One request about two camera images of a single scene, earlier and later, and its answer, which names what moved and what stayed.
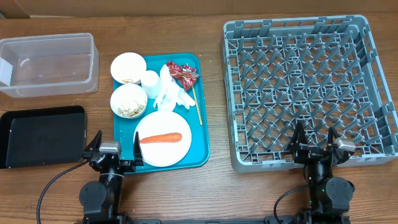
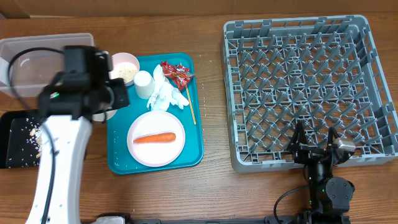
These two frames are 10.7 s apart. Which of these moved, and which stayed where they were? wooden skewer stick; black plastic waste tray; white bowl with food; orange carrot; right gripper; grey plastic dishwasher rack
Moved: wooden skewer stick; orange carrot; white bowl with food
Stayed: black plastic waste tray; grey plastic dishwasher rack; right gripper
